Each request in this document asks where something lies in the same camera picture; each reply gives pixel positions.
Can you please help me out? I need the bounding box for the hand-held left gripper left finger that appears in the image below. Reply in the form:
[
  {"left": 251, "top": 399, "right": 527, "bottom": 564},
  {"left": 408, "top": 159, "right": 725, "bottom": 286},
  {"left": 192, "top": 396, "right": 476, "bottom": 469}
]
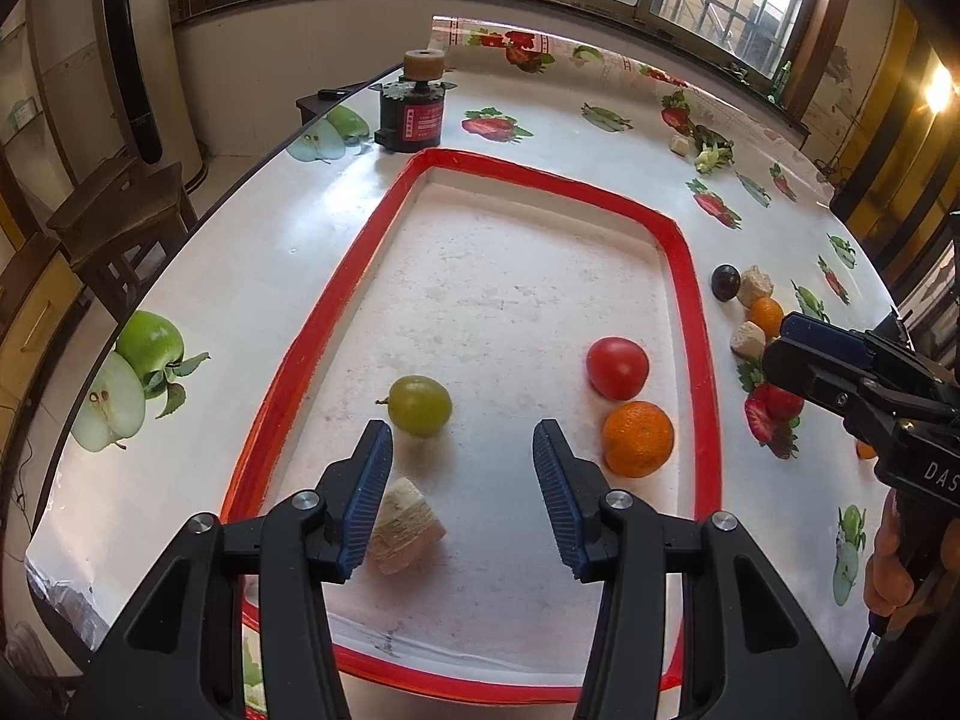
[{"left": 67, "top": 420, "right": 395, "bottom": 720}]

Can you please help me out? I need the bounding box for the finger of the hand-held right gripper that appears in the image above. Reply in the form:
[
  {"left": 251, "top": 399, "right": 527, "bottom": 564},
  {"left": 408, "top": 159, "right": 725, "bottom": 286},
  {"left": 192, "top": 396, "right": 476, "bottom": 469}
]
[
  {"left": 763, "top": 337, "right": 880, "bottom": 415},
  {"left": 778, "top": 312, "right": 901, "bottom": 362}
]

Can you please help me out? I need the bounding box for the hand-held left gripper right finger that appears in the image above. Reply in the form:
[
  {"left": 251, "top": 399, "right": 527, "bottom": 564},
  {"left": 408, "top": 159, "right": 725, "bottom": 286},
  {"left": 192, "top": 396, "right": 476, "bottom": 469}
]
[{"left": 532, "top": 420, "right": 860, "bottom": 720}]

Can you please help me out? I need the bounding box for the large orange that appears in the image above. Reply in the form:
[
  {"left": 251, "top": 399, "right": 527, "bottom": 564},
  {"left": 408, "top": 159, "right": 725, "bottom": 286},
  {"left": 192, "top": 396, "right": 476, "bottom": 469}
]
[{"left": 601, "top": 400, "right": 676, "bottom": 479}]

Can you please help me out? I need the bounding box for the green grape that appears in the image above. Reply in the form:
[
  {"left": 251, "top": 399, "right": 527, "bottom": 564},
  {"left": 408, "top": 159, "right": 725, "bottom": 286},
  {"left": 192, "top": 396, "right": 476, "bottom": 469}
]
[{"left": 375, "top": 375, "right": 453, "bottom": 437}]

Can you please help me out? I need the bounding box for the red tomato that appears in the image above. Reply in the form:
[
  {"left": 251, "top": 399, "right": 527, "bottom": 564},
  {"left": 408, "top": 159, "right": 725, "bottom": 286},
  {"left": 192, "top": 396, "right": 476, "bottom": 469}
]
[{"left": 586, "top": 337, "right": 650, "bottom": 401}]

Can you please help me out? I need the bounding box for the red-rimmed white tray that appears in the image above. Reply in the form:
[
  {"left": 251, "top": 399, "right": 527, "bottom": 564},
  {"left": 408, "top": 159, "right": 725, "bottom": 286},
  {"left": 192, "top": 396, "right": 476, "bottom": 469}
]
[{"left": 220, "top": 148, "right": 722, "bottom": 687}]

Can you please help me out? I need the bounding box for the person's right hand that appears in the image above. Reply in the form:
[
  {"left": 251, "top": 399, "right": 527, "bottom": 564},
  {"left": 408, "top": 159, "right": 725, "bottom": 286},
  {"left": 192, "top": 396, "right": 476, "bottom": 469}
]
[{"left": 862, "top": 493, "right": 914, "bottom": 625}]

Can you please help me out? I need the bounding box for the green leafy vegetable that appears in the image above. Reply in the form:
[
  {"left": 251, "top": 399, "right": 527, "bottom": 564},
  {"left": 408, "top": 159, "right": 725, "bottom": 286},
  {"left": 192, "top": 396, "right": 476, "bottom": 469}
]
[{"left": 691, "top": 124, "right": 736, "bottom": 175}]

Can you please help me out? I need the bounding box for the yellow wooden door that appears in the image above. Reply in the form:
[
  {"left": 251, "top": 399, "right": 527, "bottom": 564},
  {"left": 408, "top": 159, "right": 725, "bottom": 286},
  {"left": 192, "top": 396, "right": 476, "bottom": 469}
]
[{"left": 829, "top": 7, "right": 960, "bottom": 286}]

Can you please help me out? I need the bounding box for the fruit print tablecloth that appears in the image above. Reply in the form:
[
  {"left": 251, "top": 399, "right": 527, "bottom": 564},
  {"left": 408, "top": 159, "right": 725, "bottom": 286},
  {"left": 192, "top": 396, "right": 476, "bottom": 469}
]
[{"left": 25, "top": 13, "right": 912, "bottom": 720}]

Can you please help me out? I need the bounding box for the dark wooden chair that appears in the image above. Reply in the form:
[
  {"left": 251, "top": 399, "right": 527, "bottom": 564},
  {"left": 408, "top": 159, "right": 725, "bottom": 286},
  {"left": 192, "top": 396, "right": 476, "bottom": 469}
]
[{"left": 46, "top": 161, "right": 200, "bottom": 320}]

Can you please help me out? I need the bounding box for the yellow wooden shelf unit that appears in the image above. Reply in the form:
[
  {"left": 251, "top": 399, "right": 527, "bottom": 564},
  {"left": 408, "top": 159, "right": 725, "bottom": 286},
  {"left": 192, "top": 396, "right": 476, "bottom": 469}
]
[{"left": 0, "top": 0, "right": 98, "bottom": 428}]

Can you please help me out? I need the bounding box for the black jar with red label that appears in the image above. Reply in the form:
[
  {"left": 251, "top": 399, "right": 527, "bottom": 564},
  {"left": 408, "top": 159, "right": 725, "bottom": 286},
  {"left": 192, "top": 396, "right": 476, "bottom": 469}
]
[{"left": 373, "top": 79, "right": 457, "bottom": 155}]

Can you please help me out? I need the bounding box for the dark wooden side table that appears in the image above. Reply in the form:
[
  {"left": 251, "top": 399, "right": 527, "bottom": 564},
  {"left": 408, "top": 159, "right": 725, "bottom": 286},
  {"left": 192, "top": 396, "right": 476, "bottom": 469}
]
[{"left": 295, "top": 82, "right": 391, "bottom": 128}]

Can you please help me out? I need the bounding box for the tan round cork lid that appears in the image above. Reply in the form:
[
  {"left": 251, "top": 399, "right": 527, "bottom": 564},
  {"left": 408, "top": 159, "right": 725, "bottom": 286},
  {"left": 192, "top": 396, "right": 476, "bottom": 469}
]
[{"left": 403, "top": 49, "right": 445, "bottom": 83}]

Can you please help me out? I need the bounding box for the white standing air conditioner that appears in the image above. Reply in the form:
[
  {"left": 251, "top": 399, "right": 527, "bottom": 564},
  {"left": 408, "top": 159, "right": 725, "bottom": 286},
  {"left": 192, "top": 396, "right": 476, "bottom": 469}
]
[{"left": 90, "top": 0, "right": 207, "bottom": 192}]

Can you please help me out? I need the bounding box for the wall lamp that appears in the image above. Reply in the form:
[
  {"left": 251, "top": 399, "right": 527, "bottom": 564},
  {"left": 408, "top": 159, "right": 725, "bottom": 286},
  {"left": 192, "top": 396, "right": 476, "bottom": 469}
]
[{"left": 924, "top": 64, "right": 957, "bottom": 113}]

